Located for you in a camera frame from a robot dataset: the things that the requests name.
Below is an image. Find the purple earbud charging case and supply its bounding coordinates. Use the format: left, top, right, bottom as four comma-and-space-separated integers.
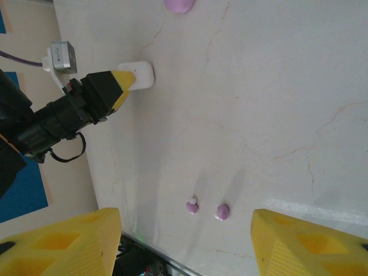
162, 0, 197, 14

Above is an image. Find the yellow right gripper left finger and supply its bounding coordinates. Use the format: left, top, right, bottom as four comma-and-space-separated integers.
0, 207, 122, 276

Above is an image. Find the purple earbud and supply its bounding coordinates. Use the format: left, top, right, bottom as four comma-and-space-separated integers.
185, 195, 200, 216
213, 203, 231, 222

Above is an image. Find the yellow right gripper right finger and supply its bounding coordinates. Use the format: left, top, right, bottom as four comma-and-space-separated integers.
252, 208, 368, 276

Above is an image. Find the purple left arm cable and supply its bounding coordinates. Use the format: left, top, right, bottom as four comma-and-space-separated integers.
0, 49, 47, 68

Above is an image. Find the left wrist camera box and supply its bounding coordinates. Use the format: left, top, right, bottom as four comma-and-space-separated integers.
42, 40, 79, 89

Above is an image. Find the thin black left gripper wire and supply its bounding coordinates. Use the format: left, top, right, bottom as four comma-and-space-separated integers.
47, 131, 87, 163

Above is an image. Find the white earbud charging case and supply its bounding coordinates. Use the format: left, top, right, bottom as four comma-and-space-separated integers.
117, 60, 155, 91

